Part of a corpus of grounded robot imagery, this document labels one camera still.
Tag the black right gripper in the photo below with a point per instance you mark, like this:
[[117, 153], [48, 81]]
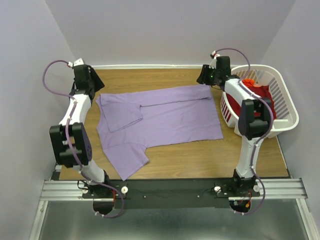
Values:
[[202, 78]]

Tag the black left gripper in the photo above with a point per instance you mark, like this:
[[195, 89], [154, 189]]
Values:
[[99, 83]]

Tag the lavender t-shirt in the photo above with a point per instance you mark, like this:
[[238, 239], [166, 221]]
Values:
[[130, 123]]

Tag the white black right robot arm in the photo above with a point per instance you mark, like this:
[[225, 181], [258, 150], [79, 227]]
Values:
[[254, 121]]

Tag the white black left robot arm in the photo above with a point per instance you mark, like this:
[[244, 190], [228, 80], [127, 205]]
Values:
[[69, 139]]

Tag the orange t-shirt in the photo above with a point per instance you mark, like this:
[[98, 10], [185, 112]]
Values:
[[250, 83]]

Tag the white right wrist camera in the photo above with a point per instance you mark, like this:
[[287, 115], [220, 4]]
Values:
[[213, 62]]

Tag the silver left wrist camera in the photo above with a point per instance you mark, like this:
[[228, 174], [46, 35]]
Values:
[[78, 62]]

